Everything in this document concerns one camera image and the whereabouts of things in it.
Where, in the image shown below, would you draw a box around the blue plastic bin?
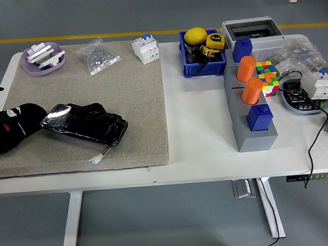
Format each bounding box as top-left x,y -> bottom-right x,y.
178,27 -> 229,79

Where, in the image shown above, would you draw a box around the panel wire with white connector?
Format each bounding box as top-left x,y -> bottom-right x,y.
88,145 -> 114,165

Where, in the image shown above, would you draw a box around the grey block holder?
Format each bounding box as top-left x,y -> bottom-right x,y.
221,56 -> 280,154

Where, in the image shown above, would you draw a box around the black rag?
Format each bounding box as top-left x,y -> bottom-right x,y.
0,102 -> 51,157

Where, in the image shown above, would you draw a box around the metal floor plate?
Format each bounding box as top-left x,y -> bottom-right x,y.
231,178 -> 257,200

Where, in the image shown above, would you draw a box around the white switch plate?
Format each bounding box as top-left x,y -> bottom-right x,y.
26,42 -> 55,65
37,49 -> 67,70

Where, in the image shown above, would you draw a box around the white table leg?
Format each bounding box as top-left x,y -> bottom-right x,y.
256,176 -> 287,240
58,190 -> 87,246

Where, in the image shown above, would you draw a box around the orange cylinder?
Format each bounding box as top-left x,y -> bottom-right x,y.
234,55 -> 259,84
240,76 -> 265,106

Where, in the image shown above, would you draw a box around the yellow tape measure round label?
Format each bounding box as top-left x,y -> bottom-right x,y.
204,31 -> 226,52

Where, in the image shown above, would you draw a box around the thin black wire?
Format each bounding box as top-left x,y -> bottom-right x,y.
277,70 -> 306,94

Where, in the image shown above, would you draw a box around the purple dish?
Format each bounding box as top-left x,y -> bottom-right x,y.
19,41 -> 67,78

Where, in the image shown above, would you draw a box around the black handled tool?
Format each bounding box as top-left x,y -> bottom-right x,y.
184,40 -> 209,74

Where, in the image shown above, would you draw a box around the black cable under table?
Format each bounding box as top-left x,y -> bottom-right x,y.
251,177 -> 281,246

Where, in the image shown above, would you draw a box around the clear bag of screws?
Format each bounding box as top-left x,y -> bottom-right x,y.
70,36 -> 123,78

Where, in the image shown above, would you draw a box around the table control panel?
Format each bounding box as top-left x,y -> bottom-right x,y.
286,172 -> 328,183

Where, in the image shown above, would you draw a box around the black plastic-wrapped panel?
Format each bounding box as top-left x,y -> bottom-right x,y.
38,99 -> 130,152

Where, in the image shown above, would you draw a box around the blue square block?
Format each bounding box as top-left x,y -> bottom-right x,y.
231,37 -> 255,64
245,103 -> 275,133

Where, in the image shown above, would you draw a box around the grey electrical enclosure box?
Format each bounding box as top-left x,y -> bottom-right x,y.
220,15 -> 287,63

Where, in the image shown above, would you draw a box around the white circuit breaker blue toggles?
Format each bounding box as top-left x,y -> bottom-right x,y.
130,31 -> 161,66
300,66 -> 328,102

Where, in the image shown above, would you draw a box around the yellow lemon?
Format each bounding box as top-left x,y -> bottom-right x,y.
183,26 -> 209,47

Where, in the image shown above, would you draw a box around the clear bags of parts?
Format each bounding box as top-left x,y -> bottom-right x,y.
270,34 -> 328,78

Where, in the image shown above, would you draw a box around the yellow black tape measure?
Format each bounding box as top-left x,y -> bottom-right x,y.
201,44 -> 220,60

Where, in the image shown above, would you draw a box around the black adapter cord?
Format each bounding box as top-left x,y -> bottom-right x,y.
297,94 -> 328,190

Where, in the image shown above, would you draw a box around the grey-brown mat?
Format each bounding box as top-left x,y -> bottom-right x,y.
0,38 -> 172,180

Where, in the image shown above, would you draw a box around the colourful puzzle cube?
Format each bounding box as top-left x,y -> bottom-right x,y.
257,72 -> 281,99
255,60 -> 278,76

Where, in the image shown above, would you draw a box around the blue-grey dish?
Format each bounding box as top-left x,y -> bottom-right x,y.
279,76 -> 328,117

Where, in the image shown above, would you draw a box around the green circuit board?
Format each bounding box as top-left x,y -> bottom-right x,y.
287,87 -> 328,112

